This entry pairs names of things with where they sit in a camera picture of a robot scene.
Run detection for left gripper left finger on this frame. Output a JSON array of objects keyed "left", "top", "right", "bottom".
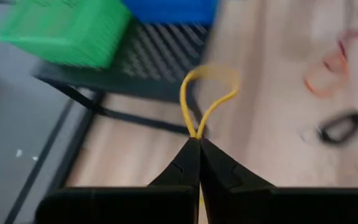
[{"left": 35, "top": 138, "right": 201, "bottom": 224}]

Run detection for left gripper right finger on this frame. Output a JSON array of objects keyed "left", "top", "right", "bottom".
[{"left": 200, "top": 139, "right": 358, "bottom": 224}]

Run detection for black coil wristband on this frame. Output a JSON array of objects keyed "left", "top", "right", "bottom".
[{"left": 317, "top": 110, "right": 358, "bottom": 146}]

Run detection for orange rubber band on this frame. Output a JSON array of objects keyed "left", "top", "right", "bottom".
[{"left": 303, "top": 51, "right": 351, "bottom": 99}]

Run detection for blue plastic basket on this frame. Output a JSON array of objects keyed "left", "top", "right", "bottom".
[{"left": 121, "top": 0, "right": 220, "bottom": 26}]

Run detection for red rubber band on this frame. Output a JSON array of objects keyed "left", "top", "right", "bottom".
[{"left": 336, "top": 29, "right": 358, "bottom": 60}]

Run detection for green plastic basket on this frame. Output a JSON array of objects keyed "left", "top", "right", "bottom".
[{"left": 0, "top": 0, "right": 132, "bottom": 69}]

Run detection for black perforated metal shelf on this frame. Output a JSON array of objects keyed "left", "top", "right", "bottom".
[{"left": 31, "top": 18, "right": 211, "bottom": 138}]

